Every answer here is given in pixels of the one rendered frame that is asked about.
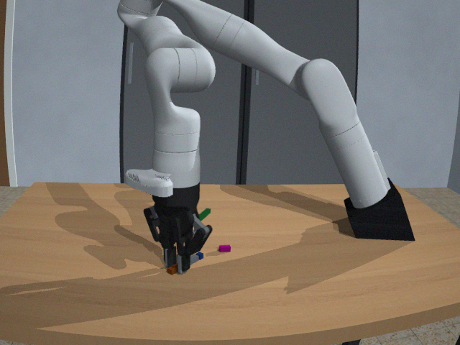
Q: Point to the orange rod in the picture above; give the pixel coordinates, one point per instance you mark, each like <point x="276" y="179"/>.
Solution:
<point x="172" y="270"/>

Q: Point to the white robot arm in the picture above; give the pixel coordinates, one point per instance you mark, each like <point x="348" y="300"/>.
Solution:
<point x="176" y="159"/>

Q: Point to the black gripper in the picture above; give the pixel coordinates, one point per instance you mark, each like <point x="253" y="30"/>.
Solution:
<point x="176" y="224"/>

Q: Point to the green rod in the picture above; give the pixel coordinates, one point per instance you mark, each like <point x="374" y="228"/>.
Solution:
<point x="204" y="214"/>

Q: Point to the small magenta block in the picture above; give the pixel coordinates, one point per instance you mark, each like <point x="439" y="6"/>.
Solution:
<point x="224" y="248"/>

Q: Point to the grey rod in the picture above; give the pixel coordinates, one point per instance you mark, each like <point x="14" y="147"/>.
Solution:
<point x="194" y="258"/>

